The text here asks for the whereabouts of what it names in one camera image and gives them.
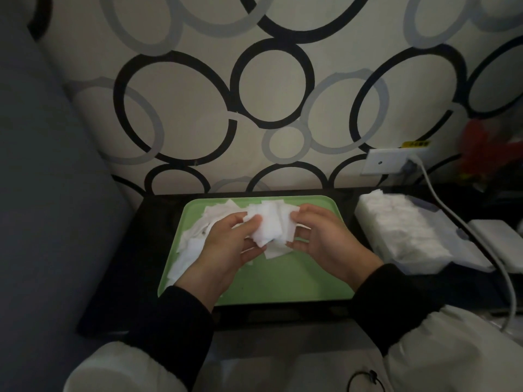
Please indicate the red decoration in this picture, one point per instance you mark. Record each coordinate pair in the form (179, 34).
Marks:
(482, 155)

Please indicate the grey upholstered sofa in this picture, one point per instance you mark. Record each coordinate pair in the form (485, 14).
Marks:
(45, 220)

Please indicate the person's left hand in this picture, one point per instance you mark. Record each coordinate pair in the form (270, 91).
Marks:
(220, 257)

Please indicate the white power bank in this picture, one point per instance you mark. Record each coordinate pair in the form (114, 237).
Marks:
(498, 240)

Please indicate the pile of white cotton pads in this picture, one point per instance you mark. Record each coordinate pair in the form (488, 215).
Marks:
(192, 249)

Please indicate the clear plastic box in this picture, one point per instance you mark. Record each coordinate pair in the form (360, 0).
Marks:
(421, 267)

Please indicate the green plastic tray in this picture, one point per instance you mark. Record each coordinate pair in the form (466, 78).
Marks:
(286, 281)

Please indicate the person's left forearm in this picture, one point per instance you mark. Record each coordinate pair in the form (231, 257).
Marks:
(163, 347)

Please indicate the person's right hand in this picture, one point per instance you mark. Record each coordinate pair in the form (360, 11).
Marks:
(339, 244)

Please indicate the person's right forearm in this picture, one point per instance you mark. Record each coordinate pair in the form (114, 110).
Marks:
(416, 342)

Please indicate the white wall socket plate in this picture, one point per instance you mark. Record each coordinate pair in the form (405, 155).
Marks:
(380, 162)

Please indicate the yellow warning sticker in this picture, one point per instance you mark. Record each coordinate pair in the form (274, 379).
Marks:
(414, 144)

